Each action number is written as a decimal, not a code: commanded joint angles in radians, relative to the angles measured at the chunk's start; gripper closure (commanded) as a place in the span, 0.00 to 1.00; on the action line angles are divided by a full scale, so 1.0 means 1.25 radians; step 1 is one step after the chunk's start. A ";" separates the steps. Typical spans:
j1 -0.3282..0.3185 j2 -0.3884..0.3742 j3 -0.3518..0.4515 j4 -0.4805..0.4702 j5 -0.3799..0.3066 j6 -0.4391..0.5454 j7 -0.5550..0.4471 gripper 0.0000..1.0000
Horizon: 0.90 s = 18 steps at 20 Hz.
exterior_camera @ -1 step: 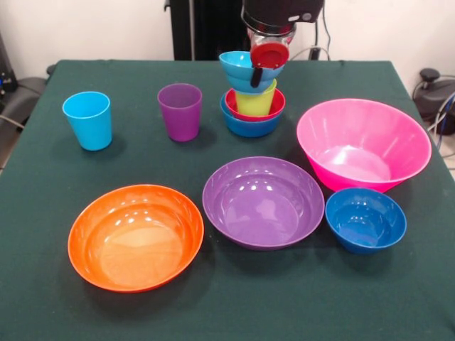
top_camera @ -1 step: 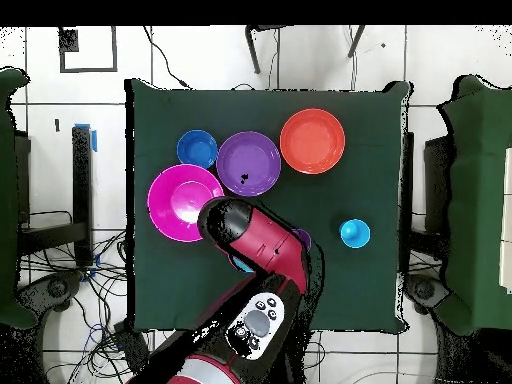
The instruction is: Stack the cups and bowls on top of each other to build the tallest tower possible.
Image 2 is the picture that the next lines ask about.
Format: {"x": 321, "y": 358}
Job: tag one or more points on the light blue small bowl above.
{"x": 242, "y": 265}

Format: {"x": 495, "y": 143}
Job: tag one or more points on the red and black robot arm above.
{"x": 268, "y": 244}

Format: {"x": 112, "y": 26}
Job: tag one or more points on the wide purple bowl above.
{"x": 248, "y": 160}

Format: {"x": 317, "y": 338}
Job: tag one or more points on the purple plastic cup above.
{"x": 304, "y": 236}

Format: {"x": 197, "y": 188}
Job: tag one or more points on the dark blue small bowl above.
{"x": 197, "y": 148}

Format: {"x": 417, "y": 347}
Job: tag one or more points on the large pink bowl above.
{"x": 168, "y": 204}

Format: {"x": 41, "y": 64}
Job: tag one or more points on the wide orange bowl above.
{"x": 312, "y": 141}

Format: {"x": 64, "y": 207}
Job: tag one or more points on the light blue plastic cup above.
{"x": 354, "y": 233}

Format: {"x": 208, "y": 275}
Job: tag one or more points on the dark green tablecloth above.
{"x": 360, "y": 288}

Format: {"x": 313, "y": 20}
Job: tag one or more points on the black round machine base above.
{"x": 426, "y": 290}
{"x": 56, "y": 288}

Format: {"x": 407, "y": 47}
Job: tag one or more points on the green-clothed side table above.
{"x": 10, "y": 200}
{"x": 476, "y": 200}

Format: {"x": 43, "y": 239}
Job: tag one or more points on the black camera stand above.
{"x": 252, "y": 52}

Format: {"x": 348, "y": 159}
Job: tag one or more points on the black bench frame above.
{"x": 82, "y": 192}
{"x": 438, "y": 180}

